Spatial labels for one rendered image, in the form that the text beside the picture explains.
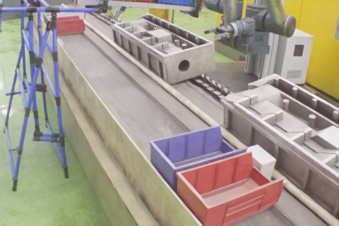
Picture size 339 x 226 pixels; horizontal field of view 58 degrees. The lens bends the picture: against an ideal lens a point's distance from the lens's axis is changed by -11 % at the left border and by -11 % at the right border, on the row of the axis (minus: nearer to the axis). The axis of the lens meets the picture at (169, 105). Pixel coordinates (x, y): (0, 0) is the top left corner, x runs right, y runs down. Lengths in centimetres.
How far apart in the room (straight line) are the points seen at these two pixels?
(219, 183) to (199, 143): 22
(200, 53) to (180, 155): 95
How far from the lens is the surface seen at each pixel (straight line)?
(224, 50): 541
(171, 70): 208
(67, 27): 329
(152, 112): 178
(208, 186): 122
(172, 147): 131
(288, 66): 346
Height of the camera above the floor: 157
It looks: 26 degrees down
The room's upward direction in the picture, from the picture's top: 4 degrees clockwise
